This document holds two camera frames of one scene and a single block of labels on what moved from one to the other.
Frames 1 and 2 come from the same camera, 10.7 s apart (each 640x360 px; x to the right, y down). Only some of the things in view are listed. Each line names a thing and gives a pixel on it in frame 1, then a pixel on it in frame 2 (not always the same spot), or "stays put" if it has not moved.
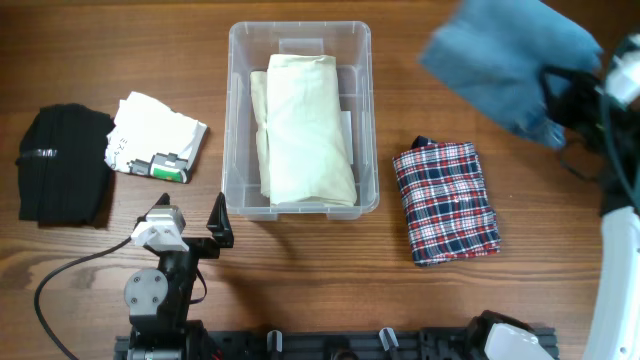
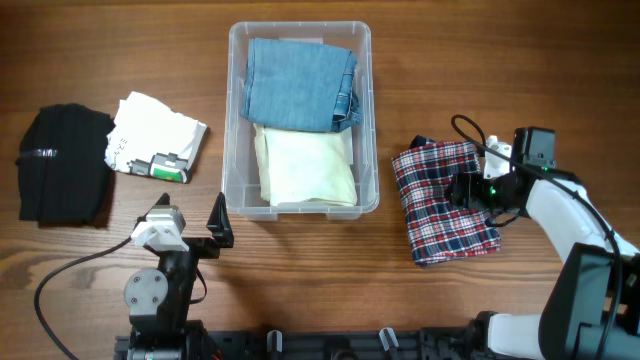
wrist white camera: (162, 229) stays put
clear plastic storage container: (300, 132) stays put
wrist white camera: (623, 79) -> (496, 165)
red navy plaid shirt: (450, 216) stays put
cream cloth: (303, 154) stays put
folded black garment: (63, 176) stays put
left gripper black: (221, 227) stays put
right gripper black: (580, 82) -> (459, 192)
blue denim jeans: (494, 51) -> (303, 86)
